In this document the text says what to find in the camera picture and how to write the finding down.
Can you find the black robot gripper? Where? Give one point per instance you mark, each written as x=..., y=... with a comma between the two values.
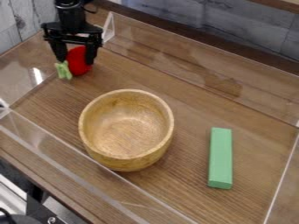
x=72, y=30

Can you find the black metal table bracket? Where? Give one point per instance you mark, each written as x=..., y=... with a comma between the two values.
x=40, y=213

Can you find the green rectangular block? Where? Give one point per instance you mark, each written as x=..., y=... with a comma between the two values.
x=220, y=158

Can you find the red plush fruit green stem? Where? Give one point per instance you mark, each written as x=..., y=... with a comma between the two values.
x=73, y=66

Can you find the wooden bowl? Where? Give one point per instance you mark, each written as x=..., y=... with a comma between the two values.
x=125, y=128

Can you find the clear acrylic tray walls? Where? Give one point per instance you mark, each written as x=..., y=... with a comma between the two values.
x=213, y=88

